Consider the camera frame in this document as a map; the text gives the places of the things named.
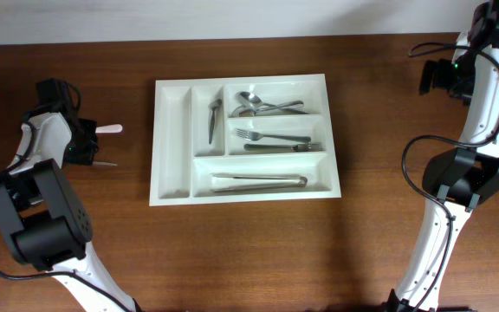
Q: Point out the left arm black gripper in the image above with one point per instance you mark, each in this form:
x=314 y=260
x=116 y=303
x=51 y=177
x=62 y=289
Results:
x=87 y=156

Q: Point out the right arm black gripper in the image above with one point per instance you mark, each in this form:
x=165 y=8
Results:
x=438 y=81

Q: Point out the small metal fork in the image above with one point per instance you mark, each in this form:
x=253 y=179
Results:
x=103 y=163

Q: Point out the small metal teaspoon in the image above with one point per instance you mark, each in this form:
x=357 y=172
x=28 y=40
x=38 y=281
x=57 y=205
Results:
x=213 y=107

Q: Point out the metal spoon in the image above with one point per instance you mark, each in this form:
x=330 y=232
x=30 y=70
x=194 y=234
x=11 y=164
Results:
x=253 y=101
x=293 y=105

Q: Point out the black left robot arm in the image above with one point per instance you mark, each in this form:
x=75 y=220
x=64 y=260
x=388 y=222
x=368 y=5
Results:
x=42 y=220

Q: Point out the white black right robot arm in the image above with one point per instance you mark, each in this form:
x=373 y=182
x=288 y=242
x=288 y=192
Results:
x=457 y=181

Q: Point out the white plastic knife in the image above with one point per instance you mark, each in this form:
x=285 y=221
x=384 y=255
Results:
x=114 y=128

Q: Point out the white plastic cutlery tray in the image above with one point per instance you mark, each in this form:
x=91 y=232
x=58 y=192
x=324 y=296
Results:
x=183 y=161

